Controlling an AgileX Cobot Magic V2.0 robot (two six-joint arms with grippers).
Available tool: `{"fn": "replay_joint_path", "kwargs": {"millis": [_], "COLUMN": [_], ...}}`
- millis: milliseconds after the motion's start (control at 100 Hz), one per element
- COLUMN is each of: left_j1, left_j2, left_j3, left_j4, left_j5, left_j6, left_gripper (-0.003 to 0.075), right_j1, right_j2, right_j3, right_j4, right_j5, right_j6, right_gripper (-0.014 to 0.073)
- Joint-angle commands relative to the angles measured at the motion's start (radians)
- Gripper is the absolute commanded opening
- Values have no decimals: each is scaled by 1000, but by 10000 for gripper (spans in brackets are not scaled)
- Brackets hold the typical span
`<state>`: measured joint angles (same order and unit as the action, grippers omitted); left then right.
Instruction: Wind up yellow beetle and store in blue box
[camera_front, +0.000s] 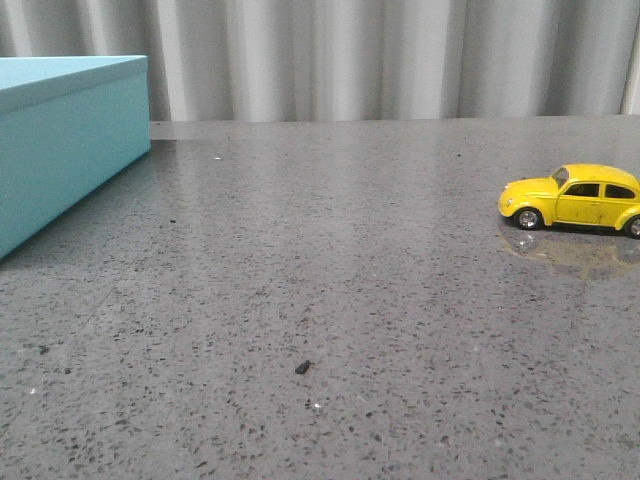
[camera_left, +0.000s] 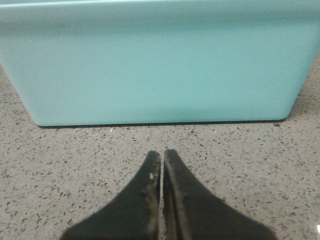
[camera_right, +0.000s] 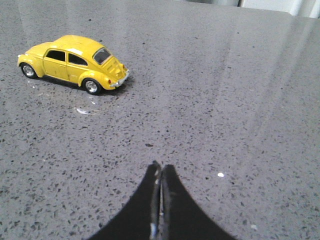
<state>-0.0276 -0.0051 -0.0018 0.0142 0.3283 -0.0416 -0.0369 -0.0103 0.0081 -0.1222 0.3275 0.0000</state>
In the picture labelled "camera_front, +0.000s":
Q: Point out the yellow toy beetle car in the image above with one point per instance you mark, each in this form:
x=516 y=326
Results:
x=575 y=194

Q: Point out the light blue storage box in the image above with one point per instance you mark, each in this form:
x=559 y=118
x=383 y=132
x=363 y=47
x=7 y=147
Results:
x=68 y=124

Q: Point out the small black debris piece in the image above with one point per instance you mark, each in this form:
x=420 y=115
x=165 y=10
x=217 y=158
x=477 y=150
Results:
x=303 y=367

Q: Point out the grey pleated curtain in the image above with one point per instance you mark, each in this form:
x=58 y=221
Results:
x=352 y=60

